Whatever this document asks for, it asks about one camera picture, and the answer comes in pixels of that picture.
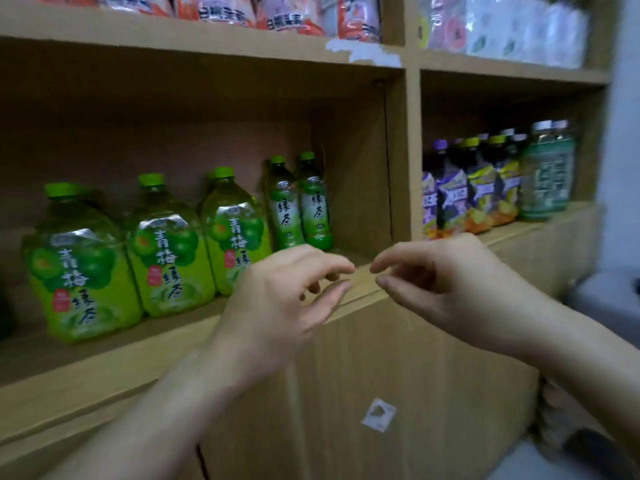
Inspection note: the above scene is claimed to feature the white square sticker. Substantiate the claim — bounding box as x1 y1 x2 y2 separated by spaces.
360 398 398 434

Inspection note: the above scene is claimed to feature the person's left forearm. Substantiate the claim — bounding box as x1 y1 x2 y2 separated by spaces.
42 345 251 480

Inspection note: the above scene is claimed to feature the wooden shelf unit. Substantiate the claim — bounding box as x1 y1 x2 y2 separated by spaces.
0 0 621 480

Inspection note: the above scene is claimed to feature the slim green tea bottle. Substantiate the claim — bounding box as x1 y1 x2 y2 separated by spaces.
263 155 306 252
297 152 335 252

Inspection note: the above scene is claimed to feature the row of fruit juice bottles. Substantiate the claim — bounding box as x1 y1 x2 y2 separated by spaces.
422 129 523 241

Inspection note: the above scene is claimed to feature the person's left hand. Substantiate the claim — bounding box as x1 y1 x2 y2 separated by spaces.
214 245 357 390

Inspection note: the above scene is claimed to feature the grey plastic bin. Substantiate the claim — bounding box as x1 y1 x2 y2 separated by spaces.
570 269 640 348

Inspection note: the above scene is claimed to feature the row of orange white packets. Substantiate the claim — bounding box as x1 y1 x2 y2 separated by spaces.
0 0 382 44

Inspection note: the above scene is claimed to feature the green drink bottle silver cap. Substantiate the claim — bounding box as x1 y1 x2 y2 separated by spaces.
520 121 565 222
552 120 577 213

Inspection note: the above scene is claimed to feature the person's right forearm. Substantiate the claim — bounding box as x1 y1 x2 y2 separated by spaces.
522 307 640 448

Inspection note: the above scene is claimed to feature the person's right hand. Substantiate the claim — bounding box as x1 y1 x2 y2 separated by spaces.
369 233 545 359

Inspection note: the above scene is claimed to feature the large green plum tea bottle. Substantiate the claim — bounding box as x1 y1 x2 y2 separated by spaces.
21 182 144 344
200 167 274 297
125 173 217 318

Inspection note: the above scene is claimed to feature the row of clear plastic packets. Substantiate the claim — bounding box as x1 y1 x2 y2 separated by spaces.
417 0 592 70

